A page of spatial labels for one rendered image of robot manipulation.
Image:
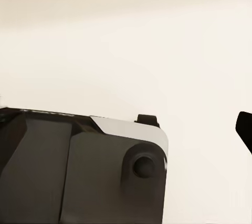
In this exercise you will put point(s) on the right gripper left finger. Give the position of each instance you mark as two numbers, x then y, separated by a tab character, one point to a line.
12	130

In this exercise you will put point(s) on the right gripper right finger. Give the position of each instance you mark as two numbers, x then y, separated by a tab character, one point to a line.
244	128

